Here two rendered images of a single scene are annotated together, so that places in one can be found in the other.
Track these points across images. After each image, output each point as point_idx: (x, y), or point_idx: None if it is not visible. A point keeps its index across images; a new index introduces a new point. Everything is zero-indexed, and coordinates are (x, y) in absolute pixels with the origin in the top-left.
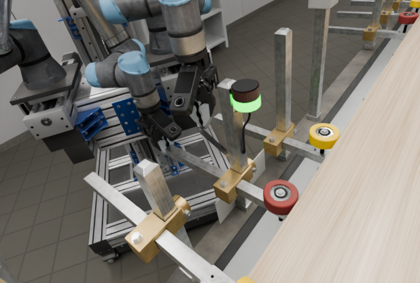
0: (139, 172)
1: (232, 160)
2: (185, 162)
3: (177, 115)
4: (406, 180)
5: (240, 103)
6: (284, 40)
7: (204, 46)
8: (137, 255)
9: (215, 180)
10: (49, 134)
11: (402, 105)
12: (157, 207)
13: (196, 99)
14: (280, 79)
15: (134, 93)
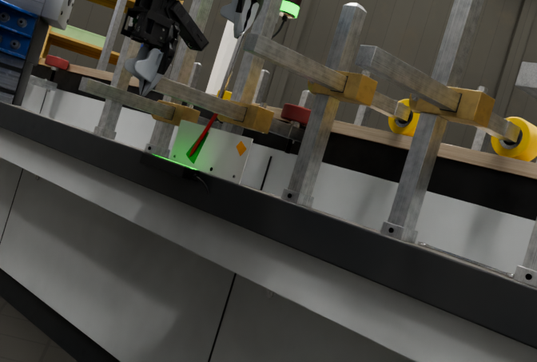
0: (362, 8)
1: (248, 87)
2: (193, 94)
3: (27, 63)
4: None
5: (297, 5)
6: None
7: None
8: (363, 98)
9: (236, 115)
10: None
11: None
12: (352, 55)
13: None
14: (199, 28)
15: None
